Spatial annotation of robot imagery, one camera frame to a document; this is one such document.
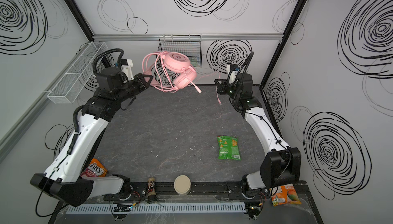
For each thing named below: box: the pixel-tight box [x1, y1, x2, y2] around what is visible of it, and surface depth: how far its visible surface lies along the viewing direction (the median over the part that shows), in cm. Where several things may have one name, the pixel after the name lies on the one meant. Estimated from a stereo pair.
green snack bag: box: [216, 135, 242, 161], surface depth 86 cm
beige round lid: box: [173, 174, 192, 196], surface depth 72 cm
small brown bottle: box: [146, 176, 157, 204], surface depth 73 cm
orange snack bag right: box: [269, 183, 302, 207], surface depth 72 cm
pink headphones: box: [142, 51, 202, 94], surface depth 58 cm
